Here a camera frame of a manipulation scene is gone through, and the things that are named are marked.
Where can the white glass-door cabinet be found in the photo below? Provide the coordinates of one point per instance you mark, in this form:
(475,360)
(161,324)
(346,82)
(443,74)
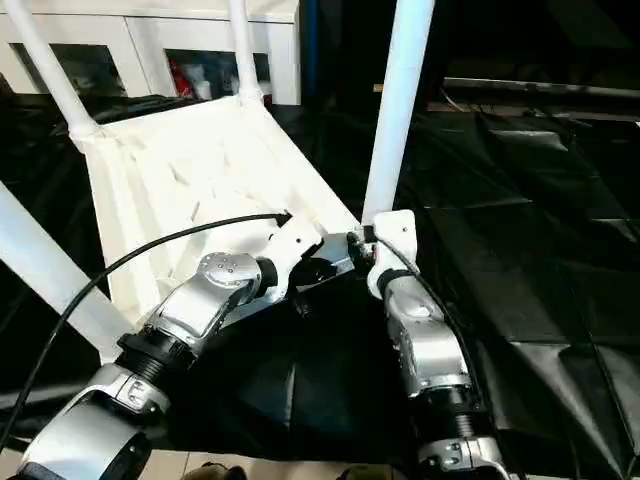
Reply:
(150,30)

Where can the dark brown rounded object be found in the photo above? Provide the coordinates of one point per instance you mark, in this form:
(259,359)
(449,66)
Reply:
(212,472)

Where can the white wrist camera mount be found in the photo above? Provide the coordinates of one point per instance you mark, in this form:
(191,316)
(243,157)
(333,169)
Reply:
(395,230)
(295,240)

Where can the long grey metal bar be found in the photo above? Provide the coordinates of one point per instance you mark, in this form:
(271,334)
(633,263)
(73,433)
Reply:
(550,87)

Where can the black work mat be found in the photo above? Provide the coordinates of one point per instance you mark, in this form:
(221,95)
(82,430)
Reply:
(500,225)

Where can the white plastic table top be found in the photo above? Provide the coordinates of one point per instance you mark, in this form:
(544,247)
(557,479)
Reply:
(200,165)

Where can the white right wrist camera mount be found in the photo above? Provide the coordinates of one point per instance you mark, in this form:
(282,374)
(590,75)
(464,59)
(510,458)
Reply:
(395,230)

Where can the large black case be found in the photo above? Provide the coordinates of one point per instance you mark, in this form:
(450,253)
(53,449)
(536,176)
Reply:
(500,35)

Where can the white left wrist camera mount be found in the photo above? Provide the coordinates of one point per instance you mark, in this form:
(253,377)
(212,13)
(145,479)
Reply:
(295,240)

